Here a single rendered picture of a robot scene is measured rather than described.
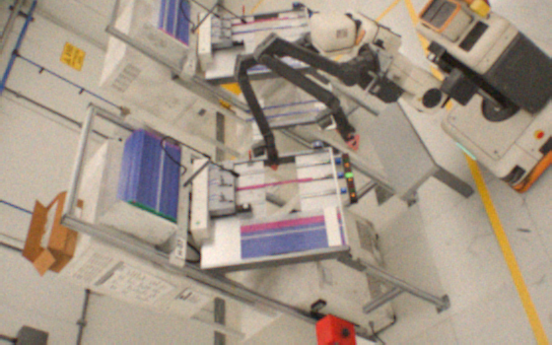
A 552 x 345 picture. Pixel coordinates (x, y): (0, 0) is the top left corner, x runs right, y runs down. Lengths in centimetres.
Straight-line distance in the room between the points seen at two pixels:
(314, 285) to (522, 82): 140
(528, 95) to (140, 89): 234
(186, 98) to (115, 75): 47
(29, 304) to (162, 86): 159
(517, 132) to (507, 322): 91
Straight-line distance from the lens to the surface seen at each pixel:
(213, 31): 444
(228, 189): 331
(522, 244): 336
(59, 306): 441
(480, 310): 338
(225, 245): 315
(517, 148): 325
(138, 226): 302
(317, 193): 328
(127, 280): 317
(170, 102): 423
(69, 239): 316
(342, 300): 339
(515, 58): 305
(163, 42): 408
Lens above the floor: 260
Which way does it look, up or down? 29 degrees down
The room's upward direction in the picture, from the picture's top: 61 degrees counter-clockwise
